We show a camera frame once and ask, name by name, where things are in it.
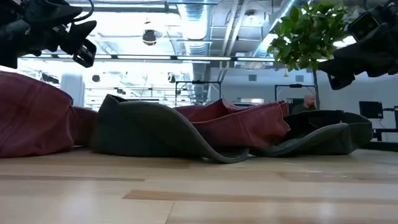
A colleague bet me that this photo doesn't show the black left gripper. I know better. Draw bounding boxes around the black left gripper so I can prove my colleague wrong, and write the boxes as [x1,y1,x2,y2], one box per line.
[0,0,98,69]

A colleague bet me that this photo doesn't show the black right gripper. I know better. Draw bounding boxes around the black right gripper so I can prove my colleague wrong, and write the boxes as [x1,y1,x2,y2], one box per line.
[317,0,398,91]

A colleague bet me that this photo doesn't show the maroon baseball cap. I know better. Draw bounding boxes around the maroon baseball cap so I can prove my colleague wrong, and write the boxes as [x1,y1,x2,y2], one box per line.
[173,98,292,150]
[0,70,99,159]

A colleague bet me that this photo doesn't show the white ceiling light panel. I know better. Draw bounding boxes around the white ceiling light panel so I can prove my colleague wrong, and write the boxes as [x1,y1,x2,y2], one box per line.
[333,35,357,48]

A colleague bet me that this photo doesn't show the potted green leafy tree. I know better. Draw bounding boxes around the potted green leafy tree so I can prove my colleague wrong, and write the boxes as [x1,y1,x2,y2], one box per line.
[266,0,358,111]

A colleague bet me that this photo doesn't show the black computer monitor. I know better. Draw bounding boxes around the black computer monitor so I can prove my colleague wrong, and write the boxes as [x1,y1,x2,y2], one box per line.
[359,101,384,119]

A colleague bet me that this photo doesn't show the white round column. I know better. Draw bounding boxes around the white round column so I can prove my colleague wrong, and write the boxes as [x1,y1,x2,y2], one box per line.
[60,73,85,108]

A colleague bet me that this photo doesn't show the person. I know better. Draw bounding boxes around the person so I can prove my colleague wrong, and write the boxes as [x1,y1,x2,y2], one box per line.
[291,95,317,114]

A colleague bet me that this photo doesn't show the long ceiling light strip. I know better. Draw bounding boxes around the long ceiling light strip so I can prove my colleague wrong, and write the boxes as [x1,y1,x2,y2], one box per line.
[18,54,329,63]

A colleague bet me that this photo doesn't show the black pendant ceiling lamp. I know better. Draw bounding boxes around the black pendant ceiling lamp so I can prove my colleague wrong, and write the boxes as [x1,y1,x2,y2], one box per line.
[142,29,157,47]

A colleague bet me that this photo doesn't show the black desk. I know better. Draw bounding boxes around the black desk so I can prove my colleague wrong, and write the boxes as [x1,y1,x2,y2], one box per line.
[372,127,398,142]

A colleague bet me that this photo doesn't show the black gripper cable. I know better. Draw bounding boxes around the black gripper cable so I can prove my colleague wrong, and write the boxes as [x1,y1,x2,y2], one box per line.
[73,0,95,23]

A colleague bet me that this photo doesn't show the black aluminium table frame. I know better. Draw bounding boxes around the black aluminium table frame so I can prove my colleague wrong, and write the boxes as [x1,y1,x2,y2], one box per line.
[362,141,398,152]

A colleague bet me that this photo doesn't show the silver ventilation duct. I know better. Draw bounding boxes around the silver ventilation duct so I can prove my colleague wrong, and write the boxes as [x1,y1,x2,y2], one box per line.
[177,0,214,105]

